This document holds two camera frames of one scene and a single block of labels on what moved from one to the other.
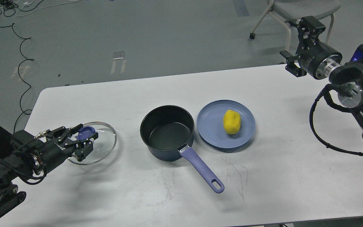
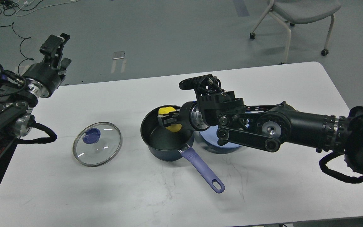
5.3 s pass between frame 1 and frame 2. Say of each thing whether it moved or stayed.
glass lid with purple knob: moved
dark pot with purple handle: stayed
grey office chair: stayed
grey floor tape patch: stayed
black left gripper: moved
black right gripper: moved
